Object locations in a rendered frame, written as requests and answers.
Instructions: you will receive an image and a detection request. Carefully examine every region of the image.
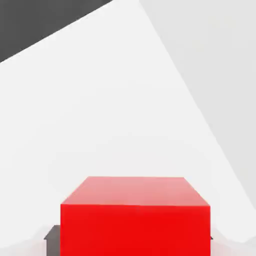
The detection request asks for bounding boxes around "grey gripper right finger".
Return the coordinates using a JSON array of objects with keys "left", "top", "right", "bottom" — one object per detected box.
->
[{"left": 209, "top": 227, "right": 256, "bottom": 256}]

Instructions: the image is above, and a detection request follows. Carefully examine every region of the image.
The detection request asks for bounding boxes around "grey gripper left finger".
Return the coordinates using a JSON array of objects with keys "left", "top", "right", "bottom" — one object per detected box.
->
[{"left": 11, "top": 224, "right": 62, "bottom": 256}]

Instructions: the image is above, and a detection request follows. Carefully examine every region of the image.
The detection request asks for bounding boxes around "small red cube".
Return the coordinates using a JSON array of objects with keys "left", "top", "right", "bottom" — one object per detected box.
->
[{"left": 60, "top": 176, "right": 211, "bottom": 256}]

